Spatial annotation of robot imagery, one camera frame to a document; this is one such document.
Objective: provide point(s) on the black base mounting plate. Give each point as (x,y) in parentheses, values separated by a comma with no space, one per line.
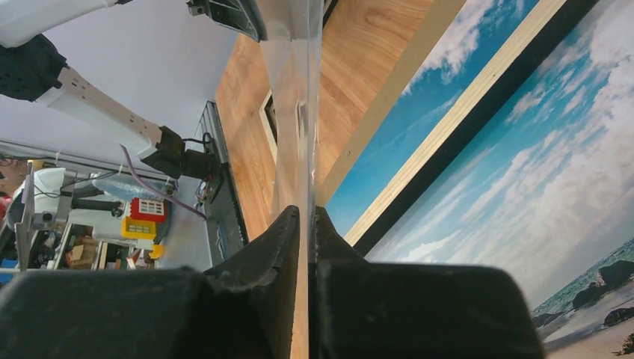
(217,199)

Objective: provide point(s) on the red yellow toy blocks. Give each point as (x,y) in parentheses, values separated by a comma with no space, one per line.
(142,218)

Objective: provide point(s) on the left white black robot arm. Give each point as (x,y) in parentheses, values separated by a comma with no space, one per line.
(33,70)

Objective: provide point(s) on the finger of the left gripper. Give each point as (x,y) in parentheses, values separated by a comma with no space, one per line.
(241,16)

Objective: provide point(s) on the wooden picture frame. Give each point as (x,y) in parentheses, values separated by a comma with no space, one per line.
(536,37)

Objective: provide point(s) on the clear acrylic sheet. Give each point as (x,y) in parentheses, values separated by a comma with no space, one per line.
(292,52)

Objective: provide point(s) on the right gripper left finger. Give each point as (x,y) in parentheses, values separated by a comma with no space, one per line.
(240,308)

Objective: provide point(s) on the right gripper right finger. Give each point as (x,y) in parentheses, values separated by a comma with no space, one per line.
(361,309)

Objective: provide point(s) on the beach landscape photo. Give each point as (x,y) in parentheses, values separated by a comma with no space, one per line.
(544,190)

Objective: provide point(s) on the aluminium rail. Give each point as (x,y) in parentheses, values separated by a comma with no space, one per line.
(210,131)

